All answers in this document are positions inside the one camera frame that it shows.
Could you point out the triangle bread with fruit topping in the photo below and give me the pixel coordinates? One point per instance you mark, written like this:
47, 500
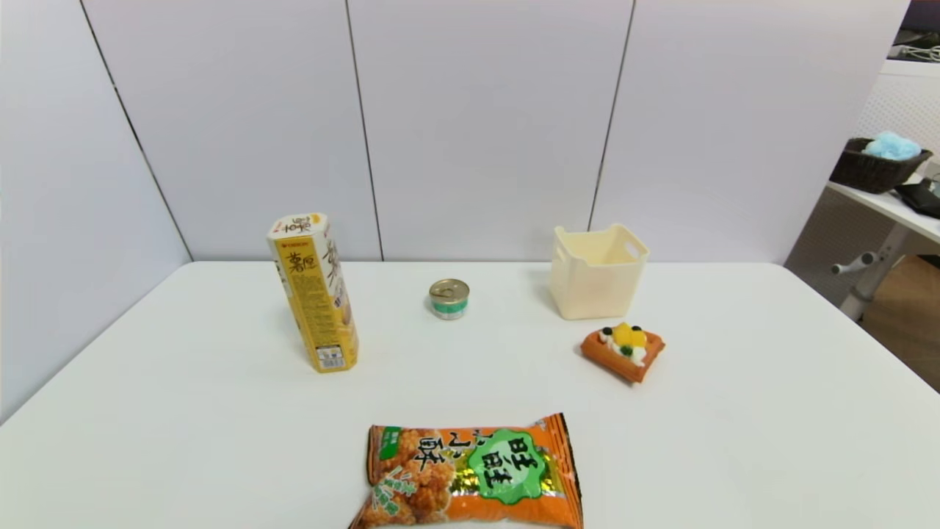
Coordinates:
615, 358

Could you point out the small green tin can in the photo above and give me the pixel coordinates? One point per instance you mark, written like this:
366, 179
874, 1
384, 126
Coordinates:
449, 297

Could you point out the cream plastic storage basket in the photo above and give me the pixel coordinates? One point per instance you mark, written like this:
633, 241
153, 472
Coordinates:
595, 290

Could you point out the yellow hexagonal snack box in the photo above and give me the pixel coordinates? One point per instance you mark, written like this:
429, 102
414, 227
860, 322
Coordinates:
317, 308

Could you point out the orange rice cracker snack bag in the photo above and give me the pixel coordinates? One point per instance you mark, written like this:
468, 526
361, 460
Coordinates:
477, 470

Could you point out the dark wicker basket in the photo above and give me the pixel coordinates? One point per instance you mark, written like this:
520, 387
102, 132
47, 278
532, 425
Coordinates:
866, 175

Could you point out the white side table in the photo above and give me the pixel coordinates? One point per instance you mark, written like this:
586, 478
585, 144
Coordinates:
881, 203

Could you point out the light blue fluffy item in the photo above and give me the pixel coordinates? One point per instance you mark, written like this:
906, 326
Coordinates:
891, 146

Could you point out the black object on side table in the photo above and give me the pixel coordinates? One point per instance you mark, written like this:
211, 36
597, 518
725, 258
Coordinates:
922, 197

